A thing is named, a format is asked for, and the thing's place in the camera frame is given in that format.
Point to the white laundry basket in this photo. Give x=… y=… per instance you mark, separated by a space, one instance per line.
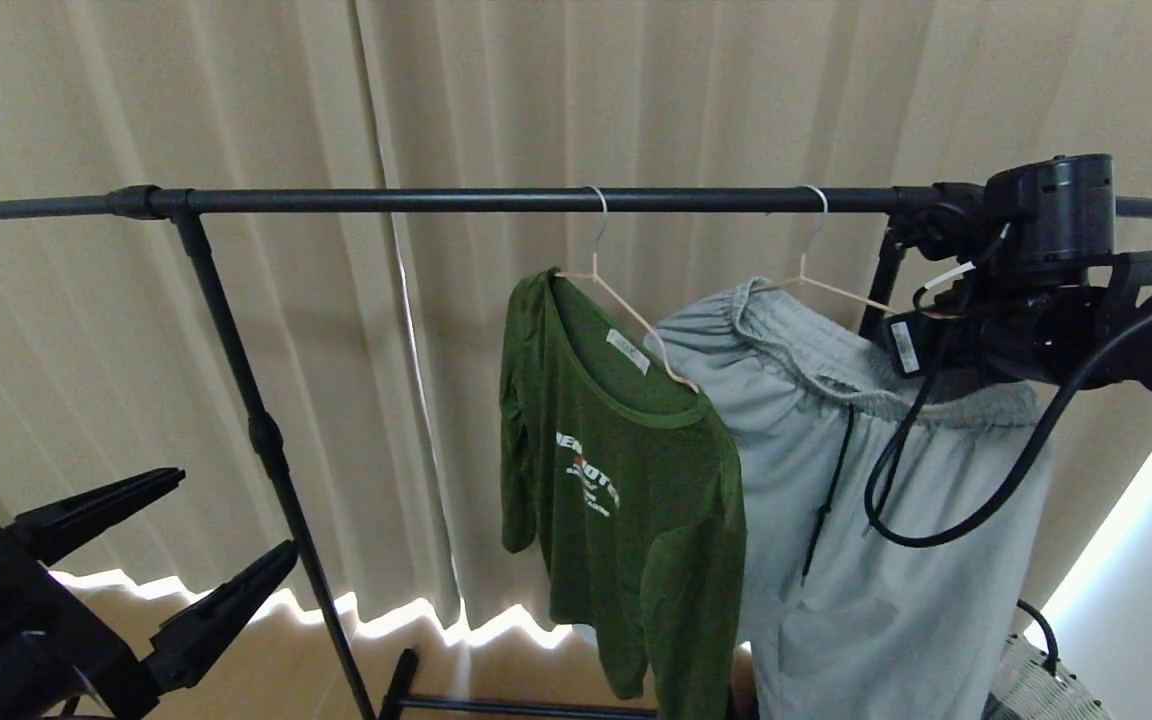
x=1036 y=690

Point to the green long-sleeved shirt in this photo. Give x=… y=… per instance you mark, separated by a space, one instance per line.
x=636 y=520

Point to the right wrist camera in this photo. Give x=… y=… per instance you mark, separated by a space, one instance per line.
x=946 y=225

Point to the black clothes rack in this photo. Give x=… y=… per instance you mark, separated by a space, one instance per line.
x=436 y=200

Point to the pink clothes hanger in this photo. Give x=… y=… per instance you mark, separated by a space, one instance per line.
x=836 y=293
x=636 y=320

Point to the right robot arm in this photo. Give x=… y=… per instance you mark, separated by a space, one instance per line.
x=1056 y=210

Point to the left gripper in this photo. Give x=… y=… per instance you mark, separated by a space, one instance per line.
x=6 y=650

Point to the pale grey garment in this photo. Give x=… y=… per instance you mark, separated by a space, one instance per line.
x=886 y=600

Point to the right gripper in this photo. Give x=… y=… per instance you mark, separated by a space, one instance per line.
x=1016 y=335

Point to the beige curtain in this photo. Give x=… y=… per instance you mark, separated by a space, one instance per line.
x=186 y=80

